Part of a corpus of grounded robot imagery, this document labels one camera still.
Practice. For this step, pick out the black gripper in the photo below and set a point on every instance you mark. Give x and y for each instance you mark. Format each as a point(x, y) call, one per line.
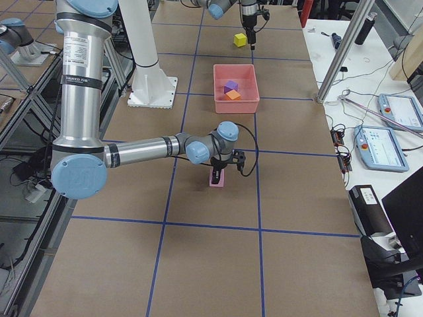
point(217, 164)
point(248, 19)

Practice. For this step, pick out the pink foam block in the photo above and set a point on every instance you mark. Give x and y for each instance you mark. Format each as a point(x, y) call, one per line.
point(217, 179)

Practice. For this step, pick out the purple foam block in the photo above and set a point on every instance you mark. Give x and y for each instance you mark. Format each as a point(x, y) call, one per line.
point(230, 85)

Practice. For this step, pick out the orange foam block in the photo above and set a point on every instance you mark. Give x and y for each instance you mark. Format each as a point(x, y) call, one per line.
point(232, 95)

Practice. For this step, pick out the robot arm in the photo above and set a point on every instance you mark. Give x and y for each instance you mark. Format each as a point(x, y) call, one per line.
point(79, 158)
point(248, 10)

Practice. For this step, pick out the pink plastic bin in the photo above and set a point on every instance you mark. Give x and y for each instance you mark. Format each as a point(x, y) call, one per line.
point(244, 75)

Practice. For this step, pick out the yellow foam block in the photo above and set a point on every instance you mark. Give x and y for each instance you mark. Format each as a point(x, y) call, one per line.
point(240, 40)

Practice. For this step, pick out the grey reacher stick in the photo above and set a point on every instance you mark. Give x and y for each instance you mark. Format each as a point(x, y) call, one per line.
point(389, 122)

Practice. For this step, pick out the black water bottle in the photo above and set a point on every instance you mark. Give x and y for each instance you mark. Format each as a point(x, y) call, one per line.
point(366, 28)

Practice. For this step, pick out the black box with label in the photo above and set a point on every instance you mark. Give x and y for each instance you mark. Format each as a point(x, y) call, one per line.
point(368, 212)

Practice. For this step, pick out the near blue teach pendant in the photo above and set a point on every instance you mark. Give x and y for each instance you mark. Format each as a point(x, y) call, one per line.
point(379, 149)

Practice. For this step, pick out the blue teach pendant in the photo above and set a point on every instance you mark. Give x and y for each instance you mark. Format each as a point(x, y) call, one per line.
point(401, 109)
point(379, 149)

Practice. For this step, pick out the far blue teach pendant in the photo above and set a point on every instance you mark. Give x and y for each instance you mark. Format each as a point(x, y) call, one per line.
point(401, 109)

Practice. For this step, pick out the black monitor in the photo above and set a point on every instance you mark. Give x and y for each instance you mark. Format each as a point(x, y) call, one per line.
point(403, 206)

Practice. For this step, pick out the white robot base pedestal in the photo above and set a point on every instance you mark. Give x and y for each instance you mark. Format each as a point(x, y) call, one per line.
point(151, 87)

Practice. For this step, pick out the aluminium frame post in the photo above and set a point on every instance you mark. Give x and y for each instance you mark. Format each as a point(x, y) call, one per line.
point(350, 35)

